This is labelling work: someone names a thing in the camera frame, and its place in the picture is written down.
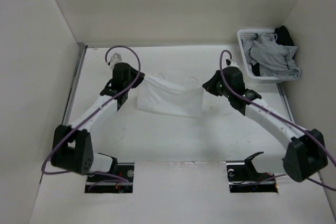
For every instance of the white plastic laundry basket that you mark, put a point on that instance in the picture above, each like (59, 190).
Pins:
(245, 34)

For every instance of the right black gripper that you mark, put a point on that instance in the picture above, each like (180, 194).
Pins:
(210, 85)

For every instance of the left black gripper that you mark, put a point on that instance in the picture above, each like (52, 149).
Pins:
(139, 80)

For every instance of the black tank top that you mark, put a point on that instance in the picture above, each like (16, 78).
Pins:
(283, 36)

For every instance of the white tank top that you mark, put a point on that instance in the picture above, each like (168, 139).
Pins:
(159, 96)

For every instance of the grey tank top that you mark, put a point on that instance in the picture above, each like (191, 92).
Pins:
(266, 58)

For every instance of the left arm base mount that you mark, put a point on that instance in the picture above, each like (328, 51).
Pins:
(118, 180)

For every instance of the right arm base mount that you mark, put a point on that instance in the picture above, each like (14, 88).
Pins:
(244, 178)

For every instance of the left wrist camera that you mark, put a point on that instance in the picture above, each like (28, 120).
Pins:
(114, 59)

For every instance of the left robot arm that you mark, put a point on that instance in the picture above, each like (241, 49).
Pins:
(73, 144)

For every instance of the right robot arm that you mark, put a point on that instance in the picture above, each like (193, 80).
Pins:
(305, 150)

